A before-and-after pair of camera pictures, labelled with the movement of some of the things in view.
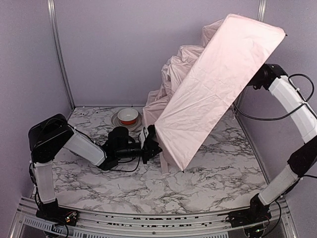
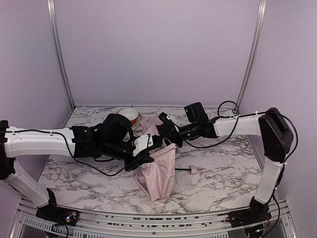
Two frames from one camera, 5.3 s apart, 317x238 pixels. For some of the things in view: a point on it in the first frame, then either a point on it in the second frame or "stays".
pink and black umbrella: [202, 83] to [157, 176]
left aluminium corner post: [52, 10] stays
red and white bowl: [128, 116] stays
